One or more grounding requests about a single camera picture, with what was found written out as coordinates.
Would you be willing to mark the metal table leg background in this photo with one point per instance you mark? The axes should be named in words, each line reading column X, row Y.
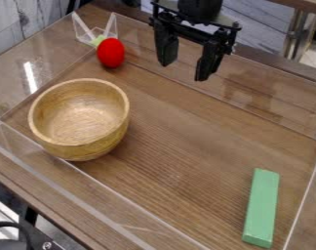
column 299, row 35

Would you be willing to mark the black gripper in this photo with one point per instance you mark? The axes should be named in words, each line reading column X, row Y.
column 196, row 21

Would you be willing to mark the wooden bowl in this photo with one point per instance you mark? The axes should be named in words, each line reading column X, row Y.
column 79, row 118

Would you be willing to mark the green rectangular block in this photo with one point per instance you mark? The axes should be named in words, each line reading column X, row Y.
column 260, row 210

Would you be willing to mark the clear acrylic corner bracket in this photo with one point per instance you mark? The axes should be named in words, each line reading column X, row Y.
column 91, row 36

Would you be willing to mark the clear acrylic tray wall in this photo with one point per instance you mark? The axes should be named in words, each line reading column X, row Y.
column 102, row 219

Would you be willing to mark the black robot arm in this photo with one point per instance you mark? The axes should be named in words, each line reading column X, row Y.
column 194, row 20

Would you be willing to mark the red felt strawberry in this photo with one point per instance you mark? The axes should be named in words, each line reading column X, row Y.
column 110, row 51

